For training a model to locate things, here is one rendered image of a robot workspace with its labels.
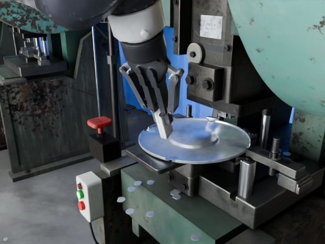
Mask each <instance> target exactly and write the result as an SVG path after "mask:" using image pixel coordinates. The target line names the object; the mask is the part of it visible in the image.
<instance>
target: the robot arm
mask: <svg viewBox="0 0 325 244"><path fill-rule="evenodd" d="M0 1H16V2H19V3H23V4H25V5H28V6H30V7H32V8H35V9H36V10H38V11H40V12H41V13H43V14H44V15H45V16H47V17H48V18H49V19H50V20H52V21H53V22H54V23H55V24H57V25H59V26H62V27H64V28H66V29H68V30H71V31H81V30H85V29H90V28H91V27H93V26H94V25H96V24H97V23H99V22H100V21H102V20H103V19H105V18H107V17H108V20H109V23H110V27H111V30H112V33H113V36H114V37H115V38H117V39H118V40H119V41H120V44H121V48H122V51H123V54H124V57H125V59H126V60H127V61H126V62H125V63H124V64H123V65H122V66H121V67H120V68H119V71H120V72H121V73H122V74H123V75H124V77H125V78H126V79H127V81H128V83H129V85H130V87H131V89H132V91H133V92H134V94H135V96H136V98H137V100H138V102H139V104H140V105H141V107H142V108H143V109H146V108H148V109H149V110H150V112H151V113H152V116H153V119H154V121H155V123H157V125H158V129H159V132H160V136H161V138H164V139H168V137H169V136H170V134H171V133H172V132H173V128H172V124H171V123H172V122H173V116H172V114H174V112H175V111H176V109H177V108H178V106H179V95H180V82H181V77H182V76H183V74H184V70H183V69H182V68H179V69H178V70H177V69H176V68H174V67H173V66H171V62H170V60H169V59H168V57H167V54H166V42H165V37H164V32H163V28H164V27H165V19H164V14H163V7H162V1H161V0H0ZM166 73H168V77H169V78H168V80H169V81H170V82H169V87H168V89H167V85H166ZM144 99H145V100H144Z"/></svg>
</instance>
